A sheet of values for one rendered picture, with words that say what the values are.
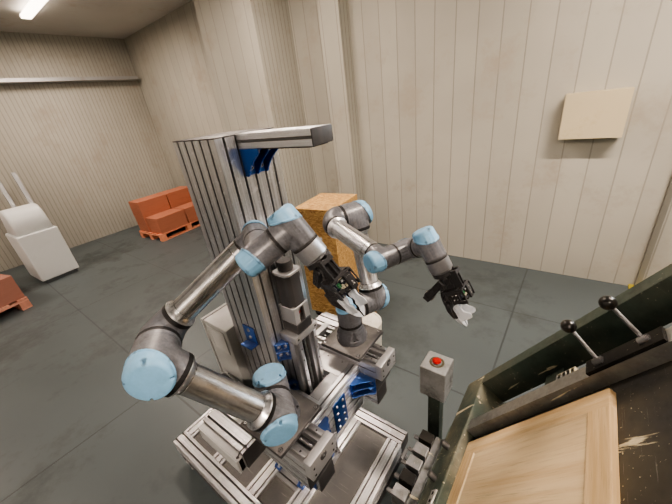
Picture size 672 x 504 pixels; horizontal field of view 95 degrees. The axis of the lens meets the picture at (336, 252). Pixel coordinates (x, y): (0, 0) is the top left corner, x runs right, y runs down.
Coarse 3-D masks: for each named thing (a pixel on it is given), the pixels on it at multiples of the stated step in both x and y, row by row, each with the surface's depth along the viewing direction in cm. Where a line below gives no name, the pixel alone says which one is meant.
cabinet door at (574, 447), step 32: (544, 416) 89; (576, 416) 78; (608, 416) 70; (480, 448) 105; (512, 448) 91; (544, 448) 80; (576, 448) 72; (608, 448) 64; (480, 480) 93; (512, 480) 81; (544, 480) 73; (576, 480) 66; (608, 480) 59
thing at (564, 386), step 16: (656, 352) 70; (608, 368) 78; (624, 368) 76; (640, 368) 73; (560, 384) 89; (576, 384) 84; (592, 384) 82; (608, 384) 79; (512, 400) 105; (528, 400) 97; (544, 400) 92; (560, 400) 89; (480, 416) 116; (496, 416) 106; (512, 416) 102; (528, 416) 98; (480, 432) 114
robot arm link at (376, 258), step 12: (324, 216) 132; (336, 216) 128; (324, 228) 130; (336, 228) 123; (348, 228) 119; (348, 240) 116; (360, 240) 111; (372, 240) 110; (360, 252) 109; (372, 252) 102; (384, 252) 102; (396, 252) 103; (372, 264) 100; (384, 264) 101; (396, 264) 105
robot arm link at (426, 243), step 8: (416, 232) 100; (424, 232) 97; (432, 232) 97; (416, 240) 99; (424, 240) 97; (432, 240) 97; (440, 240) 99; (416, 248) 101; (424, 248) 98; (432, 248) 97; (440, 248) 97; (424, 256) 99; (432, 256) 97; (440, 256) 97
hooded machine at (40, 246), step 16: (16, 208) 479; (32, 208) 489; (16, 224) 471; (32, 224) 485; (48, 224) 500; (16, 240) 470; (32, 240) 483; (48, 240) 499; (64, 240) 517; (32, 256) 486; (48, 256) 502; (64, 256) 519; (32, 272) 514; (48, 272) 505; (64, 272) 522
